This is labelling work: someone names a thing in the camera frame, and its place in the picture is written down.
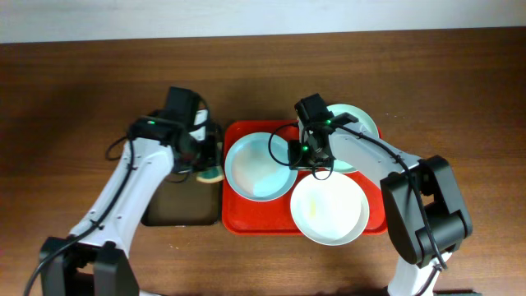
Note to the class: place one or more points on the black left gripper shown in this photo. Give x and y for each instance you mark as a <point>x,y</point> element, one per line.
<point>209,154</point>

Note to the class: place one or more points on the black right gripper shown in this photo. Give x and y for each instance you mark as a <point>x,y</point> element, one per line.
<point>297,154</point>

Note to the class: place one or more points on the green and yellow sponge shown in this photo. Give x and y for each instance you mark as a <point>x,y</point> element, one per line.
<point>210,175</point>

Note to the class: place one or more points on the light blue plate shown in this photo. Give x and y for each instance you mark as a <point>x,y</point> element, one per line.
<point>254,167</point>

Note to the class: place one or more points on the white plate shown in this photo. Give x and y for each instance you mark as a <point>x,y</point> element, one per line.
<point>332,210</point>

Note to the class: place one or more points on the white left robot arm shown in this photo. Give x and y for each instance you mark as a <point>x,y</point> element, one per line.
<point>94,258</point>

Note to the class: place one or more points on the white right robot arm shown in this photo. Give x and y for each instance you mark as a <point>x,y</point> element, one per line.
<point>427,218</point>

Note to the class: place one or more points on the black rectangular tray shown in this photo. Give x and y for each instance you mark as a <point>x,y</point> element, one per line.
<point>182,201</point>

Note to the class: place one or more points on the red plastic tray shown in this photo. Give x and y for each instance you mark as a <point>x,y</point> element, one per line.
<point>244,217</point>

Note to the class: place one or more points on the light green plate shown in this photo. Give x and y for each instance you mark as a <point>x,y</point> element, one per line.
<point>364,118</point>

